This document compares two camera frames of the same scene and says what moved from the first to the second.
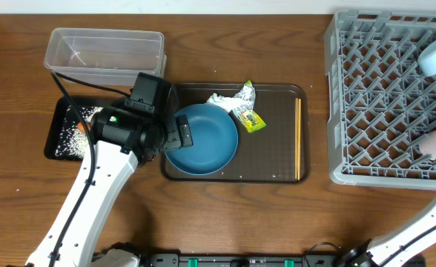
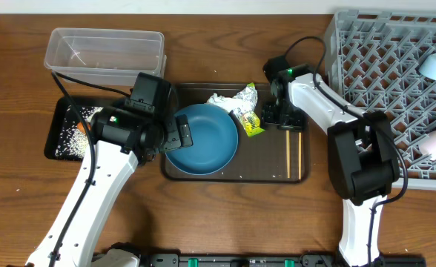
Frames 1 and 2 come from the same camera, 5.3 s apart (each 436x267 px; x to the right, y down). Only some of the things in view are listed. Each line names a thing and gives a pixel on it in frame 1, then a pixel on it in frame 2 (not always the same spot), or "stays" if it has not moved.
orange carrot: (81, 127) stays
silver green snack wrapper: (250, 118) stays
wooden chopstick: (299, 139) stays
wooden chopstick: (296, 139) -> (288, 162)
